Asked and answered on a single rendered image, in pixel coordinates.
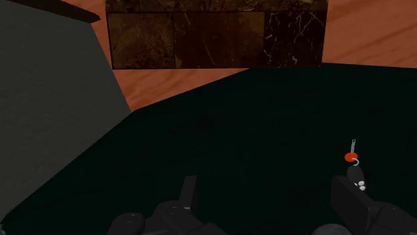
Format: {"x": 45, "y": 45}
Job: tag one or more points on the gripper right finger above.
{"x": 353, "y": 208}

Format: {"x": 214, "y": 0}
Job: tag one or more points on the dark green table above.
{"x": 260, "y": 130}

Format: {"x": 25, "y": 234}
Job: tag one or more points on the grey furniture block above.
{"x": 45, "y": 84}

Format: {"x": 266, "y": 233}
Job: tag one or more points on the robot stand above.
{"x": 215, "y": 39}

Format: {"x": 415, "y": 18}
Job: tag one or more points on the black key fob orange tag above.
{"x": 355, "y": 174}

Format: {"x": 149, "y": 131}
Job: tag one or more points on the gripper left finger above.
{"x": 169, "y": 216}

